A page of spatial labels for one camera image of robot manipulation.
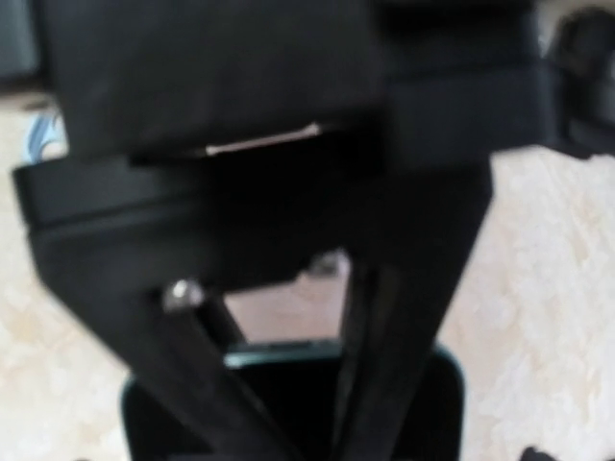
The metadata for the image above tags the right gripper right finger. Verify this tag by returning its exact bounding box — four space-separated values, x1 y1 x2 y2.
332 161 493 460

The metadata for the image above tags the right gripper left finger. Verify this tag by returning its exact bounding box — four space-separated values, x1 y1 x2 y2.
38 269 302 460

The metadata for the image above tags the black phone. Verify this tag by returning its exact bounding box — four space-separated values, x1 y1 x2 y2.
121 341 464 460

